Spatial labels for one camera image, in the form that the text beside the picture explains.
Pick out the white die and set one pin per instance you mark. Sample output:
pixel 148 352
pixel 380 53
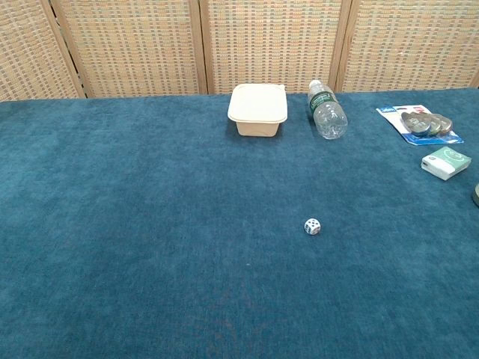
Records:
pixel 311 226

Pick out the blue felt table mat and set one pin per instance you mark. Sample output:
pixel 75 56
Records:
pixel 149 224

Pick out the round gold tin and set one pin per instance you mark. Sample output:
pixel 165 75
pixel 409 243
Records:
pixel 476 196

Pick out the green white tissue pack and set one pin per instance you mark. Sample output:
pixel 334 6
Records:
pixel 445 162

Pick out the woven folding screen panel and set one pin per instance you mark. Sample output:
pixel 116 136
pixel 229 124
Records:
pixel 26 48
pixel 273 41
pixel 411 41
pixel 131 45

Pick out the correction tape blister pack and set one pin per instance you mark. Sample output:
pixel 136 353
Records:
pixel 419 125

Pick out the beige lidded food box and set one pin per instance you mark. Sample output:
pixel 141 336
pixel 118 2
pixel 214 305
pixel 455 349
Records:
pixel 257 106

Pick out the clear plastic water bottle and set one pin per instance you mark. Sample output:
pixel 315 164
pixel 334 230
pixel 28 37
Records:
pixel 329 116

